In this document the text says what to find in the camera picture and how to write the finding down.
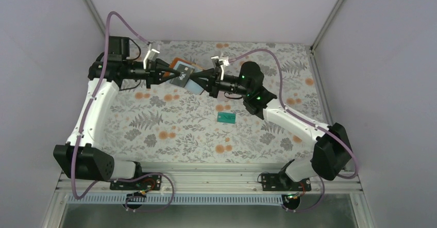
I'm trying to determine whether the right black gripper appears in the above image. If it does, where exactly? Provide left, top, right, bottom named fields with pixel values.
left=190, top=68, right=250, bottom=99

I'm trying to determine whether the brown leather card holder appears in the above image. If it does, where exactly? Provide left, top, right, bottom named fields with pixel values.
left=170, top=58, right=204, bottom=95

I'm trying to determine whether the teal grey credit card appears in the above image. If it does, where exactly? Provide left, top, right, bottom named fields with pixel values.
left=216, top=112, right=236, bottom=124

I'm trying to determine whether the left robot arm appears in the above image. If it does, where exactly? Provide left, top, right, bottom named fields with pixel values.
left=53, top=36, right=179, bottom=189

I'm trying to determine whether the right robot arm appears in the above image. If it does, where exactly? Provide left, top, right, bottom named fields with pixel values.
left=190, top=61, right=352, bottom=190

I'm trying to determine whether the floral patterned table mat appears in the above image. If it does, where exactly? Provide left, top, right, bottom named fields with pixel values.
left=91, top=40, right=333, bottom=165

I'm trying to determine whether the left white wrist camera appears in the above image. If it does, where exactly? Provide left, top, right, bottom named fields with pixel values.
left=143, top=42, right=161, bottom=70

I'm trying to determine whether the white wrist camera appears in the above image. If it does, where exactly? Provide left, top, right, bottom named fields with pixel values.
left=211, top=56, right=229, bottom=80
left=143, top=42, right=161, bottom=70

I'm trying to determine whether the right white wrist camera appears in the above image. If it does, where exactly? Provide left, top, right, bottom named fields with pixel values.
left=211, top=56, right=229, bottom=80

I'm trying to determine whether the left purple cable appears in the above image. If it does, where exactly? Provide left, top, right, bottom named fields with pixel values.
left=71, top=11, right=175, bottom=214

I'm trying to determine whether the purple cable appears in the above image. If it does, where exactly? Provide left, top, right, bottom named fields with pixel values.
left=227, top=48, right=360, bottom=214
left=71, top=11, right=175, bottom=214

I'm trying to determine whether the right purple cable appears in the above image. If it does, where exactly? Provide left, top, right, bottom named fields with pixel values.
left=227, top=48, right=360, bottom=214

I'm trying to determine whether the aluminium rail frame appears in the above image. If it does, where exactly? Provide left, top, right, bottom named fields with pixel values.
left=55, top=162, right=363, bottom=194

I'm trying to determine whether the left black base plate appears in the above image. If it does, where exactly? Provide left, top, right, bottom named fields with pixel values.
left=110, top=173, right=162, bottom=191

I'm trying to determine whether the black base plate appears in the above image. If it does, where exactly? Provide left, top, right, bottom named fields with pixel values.
left=257, top=172, right=312, bottom=192
left=110, top=173, right=162, bottom=191

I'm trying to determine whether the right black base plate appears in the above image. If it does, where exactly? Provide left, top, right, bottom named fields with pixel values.
left=257, top=172, right=312, bottom=192

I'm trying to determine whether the slotted grey cable duct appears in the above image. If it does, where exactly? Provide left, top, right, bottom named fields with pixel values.
left=65, top=193, right=282, bottom=206

